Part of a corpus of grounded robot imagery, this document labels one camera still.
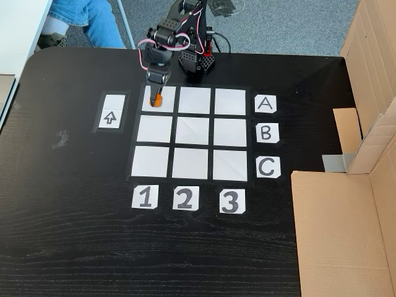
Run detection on round orange token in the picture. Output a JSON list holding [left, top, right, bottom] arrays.
[[148, 92, 164, 108]]

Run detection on white grid sheet, black tape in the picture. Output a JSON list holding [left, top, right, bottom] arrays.
[[126, 82, 255, 189]]

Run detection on white arrow paper sheet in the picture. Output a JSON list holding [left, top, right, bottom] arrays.
[[92, 89, 131, 134]]

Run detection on red and black clamp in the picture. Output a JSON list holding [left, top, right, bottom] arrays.
[[202, 27, 216, 57]]

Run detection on grey metal furniture leg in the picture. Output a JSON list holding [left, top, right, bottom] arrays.
[[116, 0, 136, 50]]

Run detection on person's leg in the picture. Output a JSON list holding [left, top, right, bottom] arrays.
[[46, 0, 93, 33], [82, 0, 126, 49]]

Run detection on black tape on carpet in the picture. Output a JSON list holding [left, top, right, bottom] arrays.
[[207, 0, 238, 17]]

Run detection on paper sheet letter A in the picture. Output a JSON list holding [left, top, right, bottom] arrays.
[[254, 95, 277, 115]]

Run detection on paper sheet number 1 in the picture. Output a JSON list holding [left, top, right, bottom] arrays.
[[131, 184, 160, 210]]

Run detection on crumpled tape scraps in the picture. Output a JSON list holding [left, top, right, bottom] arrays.
[[51, 129, 71, 150]]

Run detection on person's shoe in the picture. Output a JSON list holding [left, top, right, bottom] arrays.
[[38, 29, 68, 50]]

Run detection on paper sheet number 2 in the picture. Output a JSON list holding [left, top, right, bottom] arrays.
[[172, 185, 200, 212]]

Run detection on paper sheet letter B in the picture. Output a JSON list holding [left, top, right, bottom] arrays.
[[256, 123, 281, 144]]

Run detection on paper sheet letter C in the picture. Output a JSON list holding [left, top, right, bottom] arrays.
[[256, 156, 282, 179]]

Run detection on paper sheet number 3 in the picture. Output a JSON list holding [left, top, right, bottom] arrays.
[[219, 188, 247, 214]]

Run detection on white table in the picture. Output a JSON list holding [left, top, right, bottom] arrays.
[[0, 0, 53, 75]]

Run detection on brown cardboard screen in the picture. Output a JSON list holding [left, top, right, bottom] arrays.
[[290, 0, 396, 297]]

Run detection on black power cable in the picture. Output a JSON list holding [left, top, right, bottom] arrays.
[[212, 32, 232, 54]]

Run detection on grey duct tape strip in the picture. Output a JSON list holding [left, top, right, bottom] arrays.
[[321, 152, 356, 173]]

